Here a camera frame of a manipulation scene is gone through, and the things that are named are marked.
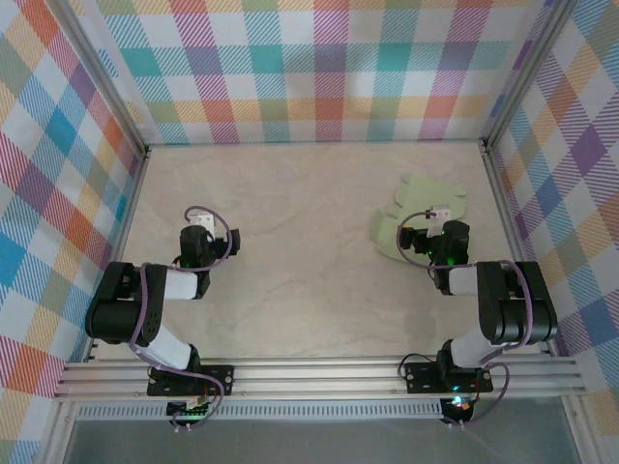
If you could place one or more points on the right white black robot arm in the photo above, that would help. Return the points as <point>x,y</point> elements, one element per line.
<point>522,304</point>

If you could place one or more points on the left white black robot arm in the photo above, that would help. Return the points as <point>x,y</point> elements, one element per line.
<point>121,309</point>

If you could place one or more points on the small black controller box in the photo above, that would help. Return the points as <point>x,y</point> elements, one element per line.
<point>457,406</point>

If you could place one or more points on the green circuit board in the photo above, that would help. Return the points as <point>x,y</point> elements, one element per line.
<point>191,411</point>

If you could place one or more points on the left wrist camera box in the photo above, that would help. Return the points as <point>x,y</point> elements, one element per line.
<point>200,219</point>

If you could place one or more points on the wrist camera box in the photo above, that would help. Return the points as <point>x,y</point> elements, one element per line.
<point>200,219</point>
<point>439,212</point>

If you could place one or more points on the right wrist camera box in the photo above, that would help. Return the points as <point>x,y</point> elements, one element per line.
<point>439,212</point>

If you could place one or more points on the aluminium table side rail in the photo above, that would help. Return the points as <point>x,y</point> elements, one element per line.
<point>121,251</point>
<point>512,232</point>

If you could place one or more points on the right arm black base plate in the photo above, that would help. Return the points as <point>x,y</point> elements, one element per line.
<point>421,377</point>

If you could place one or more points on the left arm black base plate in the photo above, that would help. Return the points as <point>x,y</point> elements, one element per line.
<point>217,379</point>

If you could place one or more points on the wide aluminium mounting rail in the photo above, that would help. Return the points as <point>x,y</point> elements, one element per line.
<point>314,379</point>

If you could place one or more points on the aluminium frame post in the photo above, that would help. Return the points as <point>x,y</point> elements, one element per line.
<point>101,82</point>
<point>527,72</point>

